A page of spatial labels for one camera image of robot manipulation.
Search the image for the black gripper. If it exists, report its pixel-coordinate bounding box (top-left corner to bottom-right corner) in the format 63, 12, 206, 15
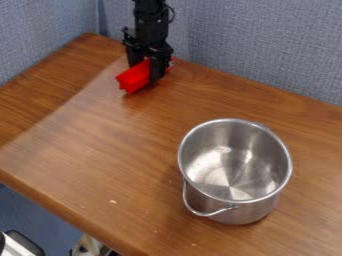
123, 14, 174, 84

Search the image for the red rectangular block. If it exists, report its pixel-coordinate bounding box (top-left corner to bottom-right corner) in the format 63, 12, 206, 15
115, 55, 178, 95

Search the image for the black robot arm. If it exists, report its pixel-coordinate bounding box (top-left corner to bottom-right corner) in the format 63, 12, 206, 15
122, 0, 175, 84

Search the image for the stainless steel pot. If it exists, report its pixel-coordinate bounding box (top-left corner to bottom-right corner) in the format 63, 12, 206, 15
178, 118, 293, 225

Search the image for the white object under table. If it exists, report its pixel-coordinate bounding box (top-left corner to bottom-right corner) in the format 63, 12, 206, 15
69, 233, 118, 256

